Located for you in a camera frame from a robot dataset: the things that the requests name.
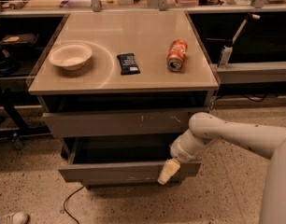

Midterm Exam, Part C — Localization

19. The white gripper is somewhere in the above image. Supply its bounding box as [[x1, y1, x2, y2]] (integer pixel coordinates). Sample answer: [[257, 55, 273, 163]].
[[158, 133, 195, 185]]

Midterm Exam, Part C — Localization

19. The grey drawer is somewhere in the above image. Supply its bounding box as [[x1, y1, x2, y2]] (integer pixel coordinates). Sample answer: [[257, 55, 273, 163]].
[[58, 135, 203, 184], [43, 107, 208, 137]]

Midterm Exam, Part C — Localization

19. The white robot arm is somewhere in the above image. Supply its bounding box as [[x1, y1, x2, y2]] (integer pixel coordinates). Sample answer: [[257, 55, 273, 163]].
[[158, 112, 286, 224]]

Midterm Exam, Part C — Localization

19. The grey top drawer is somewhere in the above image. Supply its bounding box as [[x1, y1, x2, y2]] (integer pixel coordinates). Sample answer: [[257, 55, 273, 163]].
[[43, 107, 208, 137]]

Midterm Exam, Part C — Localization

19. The grey drawer cabinet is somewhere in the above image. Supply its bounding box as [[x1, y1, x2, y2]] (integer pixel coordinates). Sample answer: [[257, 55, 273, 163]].
[[29, 11, 219, 182]]

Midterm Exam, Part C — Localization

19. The dark blue snack packet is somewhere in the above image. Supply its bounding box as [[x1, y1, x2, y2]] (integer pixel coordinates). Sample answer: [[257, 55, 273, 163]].
[[117, 53, 140, 75]]

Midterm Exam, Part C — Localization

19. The orange soda can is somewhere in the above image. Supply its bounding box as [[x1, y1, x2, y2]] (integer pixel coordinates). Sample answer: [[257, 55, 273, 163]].
[[166, 39, 188, 72]]

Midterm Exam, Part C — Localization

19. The white bottle with rod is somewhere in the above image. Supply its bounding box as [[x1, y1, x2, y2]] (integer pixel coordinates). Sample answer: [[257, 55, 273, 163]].
[[217, 13, 261, 68]]

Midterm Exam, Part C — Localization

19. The white paper bowl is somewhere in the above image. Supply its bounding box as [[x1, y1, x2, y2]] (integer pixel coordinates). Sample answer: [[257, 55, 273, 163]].
[[49, 43, 93, 71]]

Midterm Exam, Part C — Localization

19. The white shoe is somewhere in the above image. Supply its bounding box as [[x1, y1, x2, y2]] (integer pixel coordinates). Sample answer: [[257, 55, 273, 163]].
[[0, 212, 29, 224]]

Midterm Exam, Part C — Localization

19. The black office chair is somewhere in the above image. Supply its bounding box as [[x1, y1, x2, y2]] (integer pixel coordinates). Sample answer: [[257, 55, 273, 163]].
[[0, 25, 50, 150]]

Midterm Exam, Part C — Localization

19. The black floor cable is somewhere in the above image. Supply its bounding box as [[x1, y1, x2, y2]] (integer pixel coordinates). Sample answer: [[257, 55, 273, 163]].
[[62, 184, 87, 224]]

